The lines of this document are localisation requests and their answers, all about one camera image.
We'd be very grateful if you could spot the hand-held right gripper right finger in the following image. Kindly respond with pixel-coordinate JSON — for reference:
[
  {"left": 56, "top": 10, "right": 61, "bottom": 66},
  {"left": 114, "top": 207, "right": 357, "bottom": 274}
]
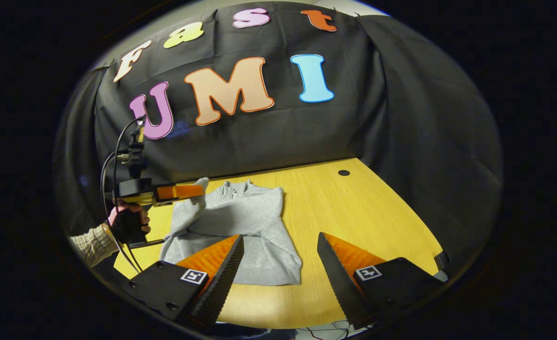
[{"left": 317, "top": 232, "right": 449, "bottom": 330}]

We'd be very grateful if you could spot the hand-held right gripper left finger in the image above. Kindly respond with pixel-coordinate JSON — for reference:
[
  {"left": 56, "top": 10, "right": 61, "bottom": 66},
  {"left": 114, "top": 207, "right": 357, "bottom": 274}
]
[{"left": 127, "top": 235, "right": 245, "bottom": 329}]

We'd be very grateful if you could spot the grey zip-neck sweatshirt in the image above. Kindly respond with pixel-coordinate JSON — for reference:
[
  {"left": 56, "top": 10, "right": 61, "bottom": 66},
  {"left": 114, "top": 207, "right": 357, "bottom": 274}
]
[{"left": 159, "top": 178, "right": 303, "bottom": 286}]

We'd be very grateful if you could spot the black backdrop cloth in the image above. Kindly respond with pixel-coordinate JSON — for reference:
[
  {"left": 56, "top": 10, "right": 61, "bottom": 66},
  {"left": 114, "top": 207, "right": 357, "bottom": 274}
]
[{"left": 54, "top": 0, "right": 503, "bottom": 265}]

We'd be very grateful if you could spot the black cable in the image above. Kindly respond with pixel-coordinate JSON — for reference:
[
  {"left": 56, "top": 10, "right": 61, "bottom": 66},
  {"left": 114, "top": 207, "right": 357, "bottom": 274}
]
[
  {"left": 99, "top": 151, "right": 143, "bottom": 274},
  {"left": 113, "top": 116, "right": 146, "bottom": 192}
]

